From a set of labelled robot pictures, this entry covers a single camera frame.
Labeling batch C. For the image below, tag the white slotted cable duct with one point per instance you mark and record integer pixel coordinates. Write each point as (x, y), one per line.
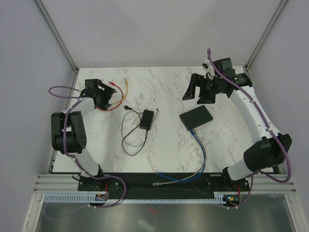
(95, 198)

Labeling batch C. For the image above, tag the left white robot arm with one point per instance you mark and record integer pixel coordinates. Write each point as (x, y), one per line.
(68, 133)

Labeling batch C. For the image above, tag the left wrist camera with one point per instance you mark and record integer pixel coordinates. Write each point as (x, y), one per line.
(93, 84)

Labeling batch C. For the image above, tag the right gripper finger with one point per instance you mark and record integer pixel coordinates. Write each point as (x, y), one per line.
(195, 81)
(207, 100)

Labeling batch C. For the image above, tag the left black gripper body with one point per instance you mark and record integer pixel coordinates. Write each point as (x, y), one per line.
(104, 97)

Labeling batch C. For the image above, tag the aluminium front rail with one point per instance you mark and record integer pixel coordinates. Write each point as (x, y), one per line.
(64, 183)

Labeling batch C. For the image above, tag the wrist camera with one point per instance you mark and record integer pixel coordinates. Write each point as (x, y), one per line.
(224, 66)
(93, 84)

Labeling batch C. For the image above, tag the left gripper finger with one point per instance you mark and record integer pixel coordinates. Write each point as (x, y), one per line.
(105, 90)
(103, 105)

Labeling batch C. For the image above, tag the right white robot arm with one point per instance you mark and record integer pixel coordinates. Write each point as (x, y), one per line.
(270, 146)

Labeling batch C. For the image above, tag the right aluminium frame post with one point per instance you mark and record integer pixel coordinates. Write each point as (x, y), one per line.
(268, 29)

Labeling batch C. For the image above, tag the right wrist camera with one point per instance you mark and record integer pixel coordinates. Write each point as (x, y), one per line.
(224, 66)

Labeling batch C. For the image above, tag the black network switch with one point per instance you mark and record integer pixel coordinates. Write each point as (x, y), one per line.
(195, 117)

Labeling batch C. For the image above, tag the aluminium frame post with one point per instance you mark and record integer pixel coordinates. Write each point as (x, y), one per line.
(268, 29)
(43, 11)

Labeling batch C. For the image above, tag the left aluminium frame post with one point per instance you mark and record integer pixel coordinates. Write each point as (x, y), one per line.
(43, 11)

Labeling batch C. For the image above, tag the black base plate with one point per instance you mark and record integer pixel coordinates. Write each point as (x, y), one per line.
(141, 185)

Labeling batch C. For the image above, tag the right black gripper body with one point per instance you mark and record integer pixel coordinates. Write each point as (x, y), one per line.
(209, 88)

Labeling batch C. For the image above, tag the black power adapter with cord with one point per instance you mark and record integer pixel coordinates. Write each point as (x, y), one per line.
(145, 122)

